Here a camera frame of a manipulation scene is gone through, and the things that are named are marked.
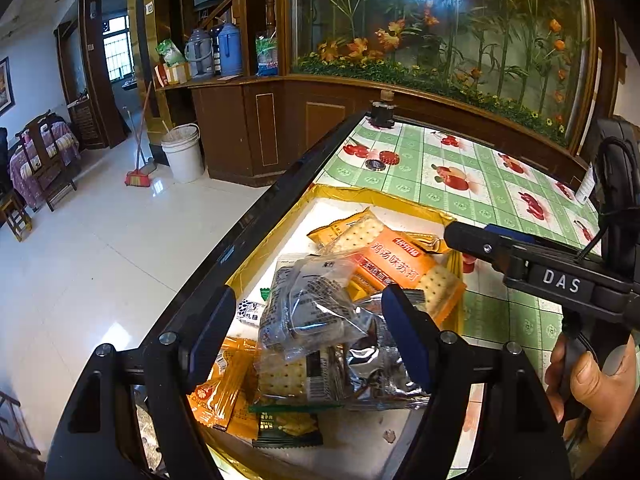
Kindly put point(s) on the orange label cracker packet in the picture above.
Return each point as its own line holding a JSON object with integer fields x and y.
{"x": 400, "y": 261}

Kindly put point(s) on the red white carton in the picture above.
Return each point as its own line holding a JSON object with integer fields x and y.
{"x": 170, "y": 75}

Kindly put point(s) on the small white milk candy packet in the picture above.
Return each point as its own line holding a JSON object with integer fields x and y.
{"x": 249, "y": 311}

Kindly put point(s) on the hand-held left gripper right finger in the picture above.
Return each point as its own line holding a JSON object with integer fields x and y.
{"x": 407, "y": 342}

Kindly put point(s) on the grey thermos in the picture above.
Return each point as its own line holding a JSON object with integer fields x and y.
{"x": 199, "y": 56}

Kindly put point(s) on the barred window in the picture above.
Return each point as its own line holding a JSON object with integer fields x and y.
{"x": 116, "y": 49}

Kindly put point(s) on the white spray bottle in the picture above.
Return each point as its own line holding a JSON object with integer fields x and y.
{"x": 585, "y": 186}

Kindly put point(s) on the white foam box yellow tape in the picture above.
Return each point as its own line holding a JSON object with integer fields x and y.
{"x": 350, "y": 435}

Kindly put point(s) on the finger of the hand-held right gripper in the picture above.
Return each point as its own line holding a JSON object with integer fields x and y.
{"x": 505, "y": 235}
{"x": 475, "y": 246}

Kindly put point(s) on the green white bag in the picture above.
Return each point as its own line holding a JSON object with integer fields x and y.
{"x": 170, "y": 52}

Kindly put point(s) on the wooden chair purple cloth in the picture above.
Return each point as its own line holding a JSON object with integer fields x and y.
{"x": 42, "y": 155}

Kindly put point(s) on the dark glass jar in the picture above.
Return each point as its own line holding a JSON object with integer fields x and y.
{"x": 382, "y": 113}

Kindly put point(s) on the blue thermos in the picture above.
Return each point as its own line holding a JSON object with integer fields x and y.
{"x": 229, "y": 51}

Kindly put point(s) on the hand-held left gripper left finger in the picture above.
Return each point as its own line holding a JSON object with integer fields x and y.
{"x": 212, "y": 337}

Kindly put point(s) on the red broom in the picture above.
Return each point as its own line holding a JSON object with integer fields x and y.
{"x": 139, "y": 178}

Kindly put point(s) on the person's right hand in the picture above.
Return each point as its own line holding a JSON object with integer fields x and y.
{"x": 597, "y": 395}

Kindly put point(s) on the dark green cracker packet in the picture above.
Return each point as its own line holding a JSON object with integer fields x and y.
{"x": 287, "y": 428}

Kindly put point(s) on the crinkled silver foil packet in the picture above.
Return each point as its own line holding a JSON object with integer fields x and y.
{"x": 372, "y": 317}

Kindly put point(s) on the wooden stool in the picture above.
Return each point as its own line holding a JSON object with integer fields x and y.
{"x": 12, "y": 215}

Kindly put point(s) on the large yellow snack packet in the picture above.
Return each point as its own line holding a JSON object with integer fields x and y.
{"x": 325, "y": 234}

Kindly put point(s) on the white plastic bucket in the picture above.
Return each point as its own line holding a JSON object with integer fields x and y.
{"x": 182, "y": 155}

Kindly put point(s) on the framed wall picture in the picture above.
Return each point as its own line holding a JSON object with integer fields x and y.
{"x": 4, "y": 87}

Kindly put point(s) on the artificial flower glass display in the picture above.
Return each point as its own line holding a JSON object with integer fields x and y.
{"x": 425, "y": 35}

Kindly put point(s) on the clear cracker packet green ends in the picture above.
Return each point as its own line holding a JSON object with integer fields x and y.
{"x": 290, "y": 377}

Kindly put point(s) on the small black round lid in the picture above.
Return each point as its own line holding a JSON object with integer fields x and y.
{"x": 375, "y": 164}

